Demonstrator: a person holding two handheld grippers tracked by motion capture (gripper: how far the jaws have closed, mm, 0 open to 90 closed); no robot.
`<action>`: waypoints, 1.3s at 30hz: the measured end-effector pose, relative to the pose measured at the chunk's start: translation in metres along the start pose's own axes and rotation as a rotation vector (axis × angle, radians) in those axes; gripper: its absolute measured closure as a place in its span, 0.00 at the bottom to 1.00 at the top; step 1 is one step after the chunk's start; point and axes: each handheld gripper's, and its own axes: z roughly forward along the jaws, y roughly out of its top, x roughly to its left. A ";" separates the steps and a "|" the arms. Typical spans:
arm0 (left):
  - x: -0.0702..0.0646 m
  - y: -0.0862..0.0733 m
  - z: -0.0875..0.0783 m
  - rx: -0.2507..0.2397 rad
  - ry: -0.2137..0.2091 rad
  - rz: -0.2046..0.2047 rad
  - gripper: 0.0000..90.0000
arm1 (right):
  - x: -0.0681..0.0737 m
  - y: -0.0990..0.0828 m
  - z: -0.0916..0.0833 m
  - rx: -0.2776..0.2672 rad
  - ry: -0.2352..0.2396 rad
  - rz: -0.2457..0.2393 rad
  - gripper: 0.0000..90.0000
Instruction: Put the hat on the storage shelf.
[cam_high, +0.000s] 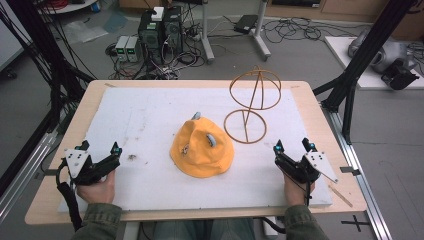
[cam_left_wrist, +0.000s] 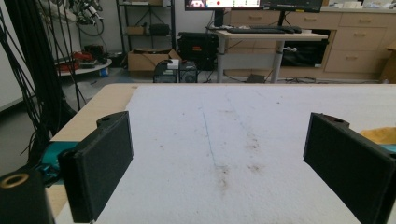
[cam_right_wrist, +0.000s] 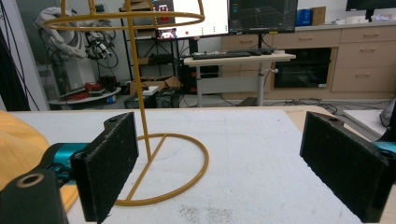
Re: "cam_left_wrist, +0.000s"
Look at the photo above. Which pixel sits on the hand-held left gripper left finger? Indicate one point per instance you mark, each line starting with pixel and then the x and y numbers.
pixel 99 168

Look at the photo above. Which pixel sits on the round white platform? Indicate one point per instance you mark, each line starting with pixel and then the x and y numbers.
pixel 84 67

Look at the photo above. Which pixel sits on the dark computer monitor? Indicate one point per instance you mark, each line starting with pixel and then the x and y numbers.
pixel 291 5

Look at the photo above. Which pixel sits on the yellow cloth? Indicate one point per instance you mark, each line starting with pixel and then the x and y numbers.
pixel 380 134

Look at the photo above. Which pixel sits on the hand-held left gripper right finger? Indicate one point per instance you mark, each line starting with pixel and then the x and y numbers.
pixel 348 161

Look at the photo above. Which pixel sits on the white-legged wooden desk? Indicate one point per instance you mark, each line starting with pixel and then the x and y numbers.
pixel 267 39

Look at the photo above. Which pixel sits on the black metal shelf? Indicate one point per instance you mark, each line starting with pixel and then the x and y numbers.
pixel 146 25

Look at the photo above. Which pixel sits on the black keyboard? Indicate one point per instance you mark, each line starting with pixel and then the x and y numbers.
pixel 256 30

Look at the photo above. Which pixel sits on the wooden drawer cabinet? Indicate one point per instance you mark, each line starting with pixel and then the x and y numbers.
pixel 358 43

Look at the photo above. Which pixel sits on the white table mat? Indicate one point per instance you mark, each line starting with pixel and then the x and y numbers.
pixel 218 149

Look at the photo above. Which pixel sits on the teal clamp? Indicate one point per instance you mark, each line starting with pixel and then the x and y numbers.
pixel 53 160

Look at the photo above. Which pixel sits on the small black computer case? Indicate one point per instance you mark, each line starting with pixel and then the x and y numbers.
pixel 188 72

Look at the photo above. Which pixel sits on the cardboard box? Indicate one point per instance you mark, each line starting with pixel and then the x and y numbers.
pixel 149 60

